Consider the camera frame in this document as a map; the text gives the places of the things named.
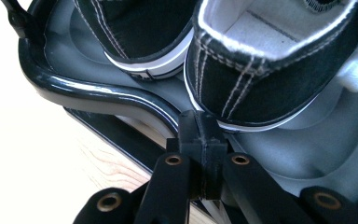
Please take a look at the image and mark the red and black shoe rack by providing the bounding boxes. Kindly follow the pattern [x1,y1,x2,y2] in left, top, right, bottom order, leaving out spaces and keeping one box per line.
[0,0,358,218]

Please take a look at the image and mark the black canvas sneaker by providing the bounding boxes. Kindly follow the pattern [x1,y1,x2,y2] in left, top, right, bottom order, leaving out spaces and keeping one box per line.
[183,0,358,133]
[73,0,200,82]

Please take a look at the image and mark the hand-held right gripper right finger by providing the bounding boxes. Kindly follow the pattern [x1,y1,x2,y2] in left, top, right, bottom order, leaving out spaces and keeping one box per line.
[202,113,227,200]

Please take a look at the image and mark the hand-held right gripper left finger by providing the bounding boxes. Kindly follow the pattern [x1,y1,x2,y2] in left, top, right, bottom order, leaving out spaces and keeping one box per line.
[166,110,204,200]

